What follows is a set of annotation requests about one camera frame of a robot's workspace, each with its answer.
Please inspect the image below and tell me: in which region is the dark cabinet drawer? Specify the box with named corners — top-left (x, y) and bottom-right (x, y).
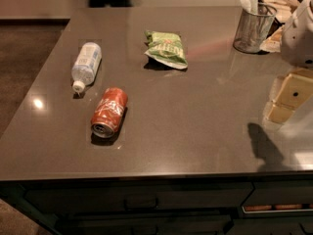
top-left (242, 180), bottom-right (313, 215)
top-left (24, 182), bottom-right (252, 213)

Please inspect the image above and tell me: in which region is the metal mesh cup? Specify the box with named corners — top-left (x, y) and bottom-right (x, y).
top-left (233, 3), bottom-right (277, 54)

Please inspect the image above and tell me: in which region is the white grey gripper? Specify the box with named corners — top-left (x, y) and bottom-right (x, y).
top-left (266, 0), bottom-right (313, 124)

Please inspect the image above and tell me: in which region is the red coke can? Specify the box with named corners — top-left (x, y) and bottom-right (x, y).
top-left (91, 87), bottom-right (128, 138)

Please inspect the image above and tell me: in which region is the dark cabinet drawer right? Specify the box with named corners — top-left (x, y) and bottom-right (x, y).
top-left (242, 180), bottom-right (313, 215)

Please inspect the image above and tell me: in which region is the white napkin in cup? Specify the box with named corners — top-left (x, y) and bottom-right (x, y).
top-left (240, 0), bottom-right (258, 14)

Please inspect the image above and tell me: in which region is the green chip bag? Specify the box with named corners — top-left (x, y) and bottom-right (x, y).
top-left (145, 30), bottom-right (188, 70)

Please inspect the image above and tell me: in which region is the black wire snack rack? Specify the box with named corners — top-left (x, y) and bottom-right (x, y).
top-left (259, 0), bottom-right (303, 53)

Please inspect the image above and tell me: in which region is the dark cabinet drawer left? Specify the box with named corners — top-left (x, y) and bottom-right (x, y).
top-left (24, 182), bottom-right (252, 213)

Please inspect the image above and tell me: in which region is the clear plastic water bottle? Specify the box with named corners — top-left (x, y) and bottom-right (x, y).
top-left (71, 42), bottom-right (102, 93)

